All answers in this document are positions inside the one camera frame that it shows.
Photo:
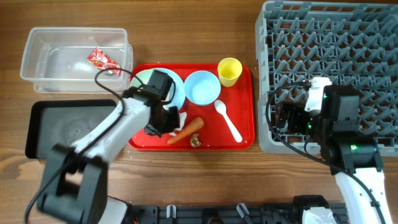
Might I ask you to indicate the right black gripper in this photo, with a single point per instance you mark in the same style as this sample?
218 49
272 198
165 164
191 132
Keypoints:
296 111

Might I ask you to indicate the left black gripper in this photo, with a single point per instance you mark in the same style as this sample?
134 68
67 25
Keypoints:
152 131

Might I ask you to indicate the white tissue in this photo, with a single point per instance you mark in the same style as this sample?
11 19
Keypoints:
182 117

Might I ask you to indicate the pale green bowl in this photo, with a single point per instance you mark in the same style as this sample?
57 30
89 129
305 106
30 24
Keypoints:
142 76

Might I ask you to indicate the light blue bowl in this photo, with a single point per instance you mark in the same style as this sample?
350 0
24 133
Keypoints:
202 87

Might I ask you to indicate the yellow plastic cup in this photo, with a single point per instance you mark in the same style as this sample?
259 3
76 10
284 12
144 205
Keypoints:
229 70

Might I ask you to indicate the red snack wrapper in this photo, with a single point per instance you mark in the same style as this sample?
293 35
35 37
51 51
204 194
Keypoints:
102 61

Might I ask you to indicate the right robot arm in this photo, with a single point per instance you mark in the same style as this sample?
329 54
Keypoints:
353 158

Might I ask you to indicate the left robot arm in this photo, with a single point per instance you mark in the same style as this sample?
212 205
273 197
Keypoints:
74 186

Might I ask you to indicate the grey dishwasher rack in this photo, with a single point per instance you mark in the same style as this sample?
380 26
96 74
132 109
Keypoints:
351 44

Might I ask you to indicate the orange carrot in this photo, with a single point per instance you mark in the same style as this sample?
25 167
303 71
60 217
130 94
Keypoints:
190 128

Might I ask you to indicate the brown food scrap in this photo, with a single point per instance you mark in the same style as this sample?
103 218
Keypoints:
194 141

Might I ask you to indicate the light blue plate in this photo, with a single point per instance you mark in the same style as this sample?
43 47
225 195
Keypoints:
176 93

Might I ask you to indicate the red plastic tray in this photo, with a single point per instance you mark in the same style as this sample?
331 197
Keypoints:
215 134

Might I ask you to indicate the white plastic spoon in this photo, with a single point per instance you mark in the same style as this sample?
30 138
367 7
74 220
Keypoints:
220 107

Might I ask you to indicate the black plastic tray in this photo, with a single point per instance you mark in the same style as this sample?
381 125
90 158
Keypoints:
63 122

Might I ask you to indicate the clear plastic bin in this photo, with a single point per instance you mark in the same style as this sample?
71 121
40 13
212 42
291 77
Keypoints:
55 59

